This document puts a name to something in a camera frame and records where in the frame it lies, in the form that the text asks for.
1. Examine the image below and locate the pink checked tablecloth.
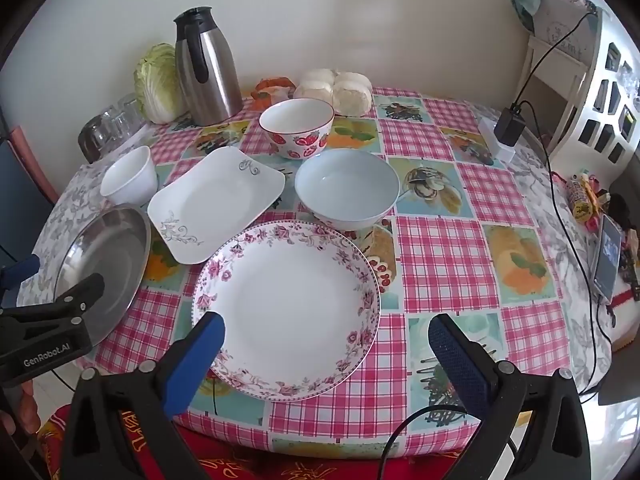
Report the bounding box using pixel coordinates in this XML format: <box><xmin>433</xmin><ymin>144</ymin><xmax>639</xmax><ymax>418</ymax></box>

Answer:
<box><xmin>17</xmin><ymin>85</ymin><xmax>613</xmax><ymax>461</ymax></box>

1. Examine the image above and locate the bag of steamed buns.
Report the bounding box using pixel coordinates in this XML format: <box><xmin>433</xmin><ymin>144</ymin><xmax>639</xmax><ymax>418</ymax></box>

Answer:
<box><xmin>293</xmin><ymin>68</ymin><xmax>373</xmax><ymax>115</ymax></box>

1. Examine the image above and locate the strawberry print bowl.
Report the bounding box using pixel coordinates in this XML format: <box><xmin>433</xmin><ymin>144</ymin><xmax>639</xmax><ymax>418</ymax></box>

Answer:
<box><xmin>258</xmin><ymin>98</ymin><xmax>335</xmax><ymax>161</ymax></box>

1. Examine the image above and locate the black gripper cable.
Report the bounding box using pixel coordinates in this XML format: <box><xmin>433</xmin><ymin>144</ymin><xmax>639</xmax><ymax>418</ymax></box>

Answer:
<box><xmin>381</xmin><ymin>404</ymin><xmax>523</xmax><ymax>480</ymax></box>

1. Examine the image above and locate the white shelf unit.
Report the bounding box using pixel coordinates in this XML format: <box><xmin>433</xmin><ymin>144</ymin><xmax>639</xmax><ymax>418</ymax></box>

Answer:
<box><xmin>547</xmin><ymin>10</ymin><xmax>640</xmax><ymax>181</ymax></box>

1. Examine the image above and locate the black power cable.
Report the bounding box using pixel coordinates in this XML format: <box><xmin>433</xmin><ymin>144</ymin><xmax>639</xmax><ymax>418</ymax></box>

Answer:
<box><xmin>547</xmin><ymin>170</ymin><xmax>618</xmax><ymax>391</ymax></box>

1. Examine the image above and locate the pink floral round plate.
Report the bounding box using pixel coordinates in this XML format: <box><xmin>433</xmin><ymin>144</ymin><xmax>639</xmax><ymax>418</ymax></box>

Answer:
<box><xmin>191</xmin><ymin>220</ymin><xmax>382</xmax><ymax>402</ymax></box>

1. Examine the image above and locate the napa cabbage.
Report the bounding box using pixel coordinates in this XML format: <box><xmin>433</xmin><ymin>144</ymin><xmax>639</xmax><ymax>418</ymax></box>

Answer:
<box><xmin>133</xmin><ymin>43</ymin><xmax>188</xmax><ymax>125</ymax></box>

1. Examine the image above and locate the black charger cable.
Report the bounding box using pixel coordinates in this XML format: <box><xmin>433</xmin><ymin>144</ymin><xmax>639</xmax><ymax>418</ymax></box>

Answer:
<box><xmin>510</xmin><ymin>7</ymin><xmax>598</xmax><ymax>111</ymax></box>

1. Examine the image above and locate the grey printed box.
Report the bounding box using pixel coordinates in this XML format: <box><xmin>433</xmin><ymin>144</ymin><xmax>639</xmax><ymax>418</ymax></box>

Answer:
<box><xmin>532</xmin><ymin>0</ymin><xmax>601</xmax><ymax>66</ymax></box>

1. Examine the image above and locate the orange snack packet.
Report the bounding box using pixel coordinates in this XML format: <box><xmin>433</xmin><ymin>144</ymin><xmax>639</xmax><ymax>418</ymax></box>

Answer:
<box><xmin>250</xmin><ymin>87</ymin><xmax>293</xmax><ymax>107</ymax></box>
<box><xmin>256</xmin><ymin>76</ymin><xmax>296</xmax><ymax>92</ymax></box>

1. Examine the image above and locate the white shelf frame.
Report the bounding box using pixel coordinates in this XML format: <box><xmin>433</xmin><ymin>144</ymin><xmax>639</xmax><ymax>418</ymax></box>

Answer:
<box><xmin>522</xmin><ymin>35</ymin><xmax>586</xmax><ymax>126</ymax></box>

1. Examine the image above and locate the dark brown glass jug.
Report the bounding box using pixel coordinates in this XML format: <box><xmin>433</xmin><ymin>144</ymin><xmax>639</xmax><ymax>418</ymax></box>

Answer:
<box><xmin>78</xmin><ymin>115</ymin><xmax>108</xmax><ymax>163</ymax></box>

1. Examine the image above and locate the person's left hand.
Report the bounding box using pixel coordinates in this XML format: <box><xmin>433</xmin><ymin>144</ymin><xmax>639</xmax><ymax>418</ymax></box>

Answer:
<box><xmin>7</xmin><ymin>381</ymin><xmax>40</xmax><ymax>436</ymax></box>

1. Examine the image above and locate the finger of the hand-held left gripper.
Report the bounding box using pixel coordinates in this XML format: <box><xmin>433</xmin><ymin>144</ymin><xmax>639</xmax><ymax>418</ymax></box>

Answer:
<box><xmin>50</xmin><ymin>273</ymin><xmax>106</xmax><ymax>326</ymax></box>
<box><xmin>0</xmin><ymin>255</ymin><xmax>41</xmax><ymax>306</ymax></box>

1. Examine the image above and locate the white rectangular plate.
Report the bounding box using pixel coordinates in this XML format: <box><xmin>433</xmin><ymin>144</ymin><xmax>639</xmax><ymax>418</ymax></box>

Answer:
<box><xmin>147</xmin><ymin>146</ymin><xmax>287</xmax><ymax>265</ymax></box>

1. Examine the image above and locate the stainless steel thermos jug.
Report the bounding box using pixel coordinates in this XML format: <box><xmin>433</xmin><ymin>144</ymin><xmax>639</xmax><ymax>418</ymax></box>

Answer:
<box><xmin>173</xmin><ymin>6</ymin><xmax>245</xmax><ymax>127</ymax></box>

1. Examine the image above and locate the teal cloth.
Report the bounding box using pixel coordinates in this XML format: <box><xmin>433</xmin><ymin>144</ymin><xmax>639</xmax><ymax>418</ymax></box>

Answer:
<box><xmin>510</xmin><ymin>0</ymin><xmax>543</xmax><ymax>28</ymax></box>

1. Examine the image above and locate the smartphone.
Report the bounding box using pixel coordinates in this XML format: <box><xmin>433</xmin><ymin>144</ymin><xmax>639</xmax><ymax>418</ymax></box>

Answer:
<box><xmin>592</xmin><ymin>214</ymin><xmax>623</xmax><ymax>297</ymax></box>

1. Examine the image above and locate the light blue bowl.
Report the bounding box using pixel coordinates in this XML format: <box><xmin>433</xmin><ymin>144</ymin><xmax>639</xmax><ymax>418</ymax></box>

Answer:
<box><xmin>294</xmin><ymin>148</ymin><xmax>401</xmax><ymax>231</ymax></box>

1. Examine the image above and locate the stainless steel plate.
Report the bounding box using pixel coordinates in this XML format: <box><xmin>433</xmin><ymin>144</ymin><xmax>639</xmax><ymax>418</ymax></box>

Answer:
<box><xmin>52</xmin><ymin>205</ymin><xmax>152</xmax><ymax>348</ymax></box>

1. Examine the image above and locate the red printed cloth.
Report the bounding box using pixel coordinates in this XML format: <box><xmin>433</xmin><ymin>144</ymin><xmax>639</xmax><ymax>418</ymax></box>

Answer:
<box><xmin>37</xmin><ymin>405</ymin><xmax>481</xmax><ymax>480</ymax></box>

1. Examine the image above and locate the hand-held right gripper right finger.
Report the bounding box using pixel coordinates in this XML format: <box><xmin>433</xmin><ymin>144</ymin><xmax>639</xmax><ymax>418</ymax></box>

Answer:
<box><xmin>427</xmin><ymin>313</ymin><xmax>593</xmax><ymax>480</ymax></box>

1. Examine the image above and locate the white power strip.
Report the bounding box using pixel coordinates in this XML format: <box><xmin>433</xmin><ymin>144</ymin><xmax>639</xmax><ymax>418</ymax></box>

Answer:
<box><xmin>477</xmin><ymin>119</ymin><xmax>518</xmax><ymax>163</ymax></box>

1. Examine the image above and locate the blue chair red frame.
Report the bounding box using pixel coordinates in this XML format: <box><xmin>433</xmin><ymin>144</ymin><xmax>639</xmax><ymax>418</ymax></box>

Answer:
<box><xmin>0</xmin><ymin>125</ymin><xmax>61</xmax><ymax>271</ymax></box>

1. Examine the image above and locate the red yellow snack packet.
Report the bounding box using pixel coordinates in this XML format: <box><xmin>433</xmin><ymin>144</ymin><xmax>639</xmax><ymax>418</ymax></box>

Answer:
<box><xmin>590</xmin><ymin>175</ymin><xmax>612</xmax><ymax>218</ymax></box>

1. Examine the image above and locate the black charger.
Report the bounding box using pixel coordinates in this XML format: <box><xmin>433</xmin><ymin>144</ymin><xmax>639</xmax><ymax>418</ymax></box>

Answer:
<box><xmin>494</xmin><ymin>106</ymin><xmax>527</xmax><ymax>147</ymax></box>

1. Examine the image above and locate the clear drinking glass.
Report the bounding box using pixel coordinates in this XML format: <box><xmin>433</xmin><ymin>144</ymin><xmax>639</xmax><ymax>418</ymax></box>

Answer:
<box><xmin>102</xmin><ymin>105</ymin><xmax>136</xmax><ymax>143</ymax></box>
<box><xmin>120</xmin><ymin>92</ymin><xmax>146</xmax><ymax>121</ymax></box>

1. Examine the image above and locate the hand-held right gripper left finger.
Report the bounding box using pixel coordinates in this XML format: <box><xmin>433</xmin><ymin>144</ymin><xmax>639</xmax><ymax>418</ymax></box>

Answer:
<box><xmin>60</xmin><ymin>311</ymin><xmax>226</xmax><ymax>480</ymax></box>

